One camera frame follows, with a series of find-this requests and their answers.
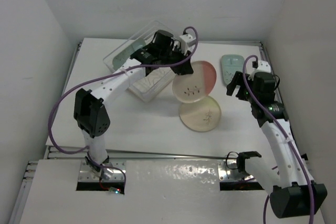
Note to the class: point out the cream green round plate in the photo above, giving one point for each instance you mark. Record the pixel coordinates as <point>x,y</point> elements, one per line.
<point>201,116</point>

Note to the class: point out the light blue rectangular plate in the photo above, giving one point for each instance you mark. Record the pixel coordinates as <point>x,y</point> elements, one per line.
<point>230,63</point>

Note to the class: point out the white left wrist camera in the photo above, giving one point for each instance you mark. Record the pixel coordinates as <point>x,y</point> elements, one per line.
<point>186,42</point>

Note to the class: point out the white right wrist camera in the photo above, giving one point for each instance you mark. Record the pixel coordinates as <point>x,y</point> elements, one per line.
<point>260,66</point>

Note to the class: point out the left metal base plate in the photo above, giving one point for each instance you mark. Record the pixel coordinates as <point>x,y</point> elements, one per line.
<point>88,175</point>

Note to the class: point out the cream pink round plate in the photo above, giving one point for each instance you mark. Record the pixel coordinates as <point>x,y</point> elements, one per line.
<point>194,87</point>

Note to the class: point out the metal base plate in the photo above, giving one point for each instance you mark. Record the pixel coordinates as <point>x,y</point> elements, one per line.
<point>88,175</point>
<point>228,172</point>

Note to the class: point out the dark green glass plate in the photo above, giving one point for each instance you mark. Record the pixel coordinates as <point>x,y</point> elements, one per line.
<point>125,53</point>

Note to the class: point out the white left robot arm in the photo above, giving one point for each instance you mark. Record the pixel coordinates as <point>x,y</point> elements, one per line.
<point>90,110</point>

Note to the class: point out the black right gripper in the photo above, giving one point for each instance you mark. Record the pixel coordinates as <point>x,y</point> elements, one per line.
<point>237,80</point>

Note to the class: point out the clear plastic dish rack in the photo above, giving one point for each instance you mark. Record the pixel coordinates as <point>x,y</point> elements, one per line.
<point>152,84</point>

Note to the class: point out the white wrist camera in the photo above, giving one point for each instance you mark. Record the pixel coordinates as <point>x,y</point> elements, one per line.
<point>260,66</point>
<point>186,42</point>

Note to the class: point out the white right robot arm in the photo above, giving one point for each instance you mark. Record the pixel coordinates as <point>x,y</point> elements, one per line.
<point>292,191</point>

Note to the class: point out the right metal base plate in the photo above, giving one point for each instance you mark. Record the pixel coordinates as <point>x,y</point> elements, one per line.
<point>228,172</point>

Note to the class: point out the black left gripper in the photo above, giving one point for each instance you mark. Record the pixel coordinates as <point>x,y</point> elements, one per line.
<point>183,68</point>

